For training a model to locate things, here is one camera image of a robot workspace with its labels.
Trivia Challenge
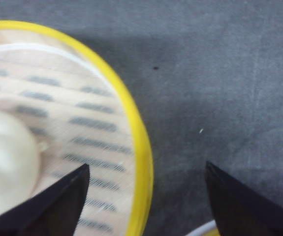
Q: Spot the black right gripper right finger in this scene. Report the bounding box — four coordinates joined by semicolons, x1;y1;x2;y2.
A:
205;162;283;236

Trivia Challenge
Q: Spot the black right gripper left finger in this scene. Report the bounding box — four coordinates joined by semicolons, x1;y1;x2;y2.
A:
0;164;90;236

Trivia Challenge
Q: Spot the steamer basket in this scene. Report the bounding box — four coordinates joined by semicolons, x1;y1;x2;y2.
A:
0;20;153;236

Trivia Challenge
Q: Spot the yellow steamer lid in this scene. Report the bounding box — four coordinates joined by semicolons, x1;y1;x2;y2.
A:
204;228;220;236

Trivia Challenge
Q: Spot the white gauze liner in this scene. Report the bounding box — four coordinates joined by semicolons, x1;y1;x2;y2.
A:
0;43;135;236

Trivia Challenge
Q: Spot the white plate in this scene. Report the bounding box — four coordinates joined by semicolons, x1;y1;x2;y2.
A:
186;220;217;236

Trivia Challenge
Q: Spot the large white steamed bun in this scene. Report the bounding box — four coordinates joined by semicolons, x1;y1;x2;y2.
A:
0;111;48;215

